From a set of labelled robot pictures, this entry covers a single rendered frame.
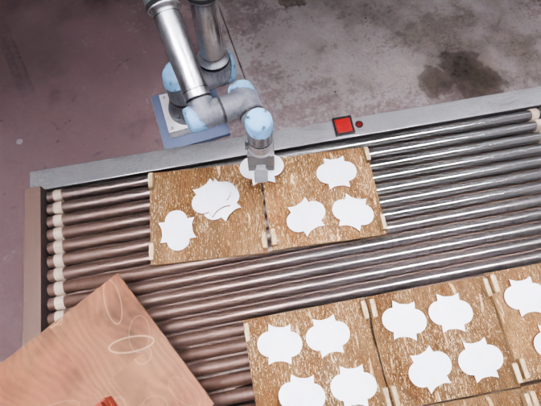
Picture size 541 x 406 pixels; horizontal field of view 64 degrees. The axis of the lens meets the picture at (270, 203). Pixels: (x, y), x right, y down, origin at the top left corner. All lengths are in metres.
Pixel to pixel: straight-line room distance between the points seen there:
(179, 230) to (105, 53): 1.98
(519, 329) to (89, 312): 1.38
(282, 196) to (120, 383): 0.80
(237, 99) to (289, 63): 1.83
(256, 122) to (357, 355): 0.80
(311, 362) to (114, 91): 2.24
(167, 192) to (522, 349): 1.31
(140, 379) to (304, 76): 2.18
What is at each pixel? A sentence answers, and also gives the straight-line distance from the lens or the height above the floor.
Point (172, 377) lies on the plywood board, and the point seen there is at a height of 1.04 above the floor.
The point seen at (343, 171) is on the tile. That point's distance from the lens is 1.62.
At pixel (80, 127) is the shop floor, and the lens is 3.03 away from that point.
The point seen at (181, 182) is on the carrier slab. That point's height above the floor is 0.94.
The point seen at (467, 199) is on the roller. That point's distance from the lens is 1.74.
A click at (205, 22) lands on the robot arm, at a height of 1.34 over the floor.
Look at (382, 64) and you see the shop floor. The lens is 3.13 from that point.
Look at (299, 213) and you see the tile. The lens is 1.54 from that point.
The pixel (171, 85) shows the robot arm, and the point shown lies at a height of 1.12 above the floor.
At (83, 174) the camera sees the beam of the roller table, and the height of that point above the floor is 0.92.
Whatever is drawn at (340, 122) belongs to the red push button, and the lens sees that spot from 1.73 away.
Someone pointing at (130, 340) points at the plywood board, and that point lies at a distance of 1.43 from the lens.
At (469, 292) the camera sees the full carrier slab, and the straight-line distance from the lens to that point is 1.63.
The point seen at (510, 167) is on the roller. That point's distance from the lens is 1.87.
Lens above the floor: 2.40
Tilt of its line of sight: 70 degrees down
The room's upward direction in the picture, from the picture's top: 1 degrees counter-clockwise
